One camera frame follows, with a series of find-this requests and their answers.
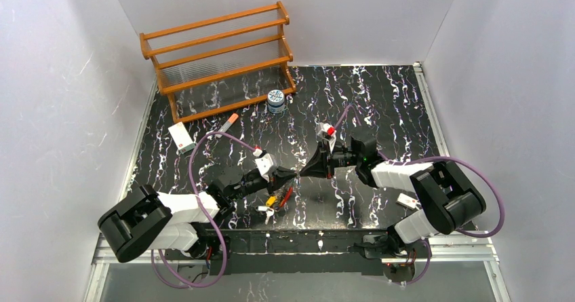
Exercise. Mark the orange capped marker pen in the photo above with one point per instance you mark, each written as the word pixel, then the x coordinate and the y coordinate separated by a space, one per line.
pixel 227 124

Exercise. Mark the orange wooden shelf rack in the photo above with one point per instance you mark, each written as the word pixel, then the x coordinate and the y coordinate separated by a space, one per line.
pixel 207 52

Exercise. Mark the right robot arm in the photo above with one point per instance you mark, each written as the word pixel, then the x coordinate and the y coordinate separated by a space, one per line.
pixel 448 199

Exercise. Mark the white card box right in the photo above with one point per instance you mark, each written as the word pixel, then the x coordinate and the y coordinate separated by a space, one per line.
pixel 407 201

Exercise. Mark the white card box left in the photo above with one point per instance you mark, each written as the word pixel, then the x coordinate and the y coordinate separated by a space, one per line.
pixel 181 138

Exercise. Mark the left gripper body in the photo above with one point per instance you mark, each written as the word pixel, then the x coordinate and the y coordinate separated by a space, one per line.
pixel 271 178

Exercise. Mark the white card box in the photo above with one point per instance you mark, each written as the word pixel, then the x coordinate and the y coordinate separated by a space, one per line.
pixel 407 201
pixel 181 138

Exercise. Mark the red handled keyring with keys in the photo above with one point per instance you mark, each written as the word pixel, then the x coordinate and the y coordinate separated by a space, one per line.
pixel 276 202

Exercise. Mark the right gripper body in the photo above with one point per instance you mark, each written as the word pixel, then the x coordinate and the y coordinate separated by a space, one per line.
pixel 328 161

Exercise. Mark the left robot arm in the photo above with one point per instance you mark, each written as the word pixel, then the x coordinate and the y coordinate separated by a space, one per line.
pixel 149 220

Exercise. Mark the small blue patterned tin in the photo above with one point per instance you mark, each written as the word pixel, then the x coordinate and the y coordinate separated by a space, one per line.
pixel 275 101

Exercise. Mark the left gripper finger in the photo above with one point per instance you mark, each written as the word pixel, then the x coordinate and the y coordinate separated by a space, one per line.
pixel 284 173
pixel 281 186

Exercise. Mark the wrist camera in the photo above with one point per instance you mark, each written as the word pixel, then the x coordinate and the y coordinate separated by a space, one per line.
pixel 327 137
pixel 266 163

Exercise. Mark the aluminium frame rail front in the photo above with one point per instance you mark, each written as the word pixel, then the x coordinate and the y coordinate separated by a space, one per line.
pixel 453 247

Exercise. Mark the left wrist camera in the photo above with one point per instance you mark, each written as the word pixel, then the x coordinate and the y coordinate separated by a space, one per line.
pixel 266 163

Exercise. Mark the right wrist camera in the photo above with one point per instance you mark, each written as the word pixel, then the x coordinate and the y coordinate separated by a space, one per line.
pixel 327 137

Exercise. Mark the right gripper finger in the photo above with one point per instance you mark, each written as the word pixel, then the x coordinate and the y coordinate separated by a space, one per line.
pixel 322 158
pixel 317 170

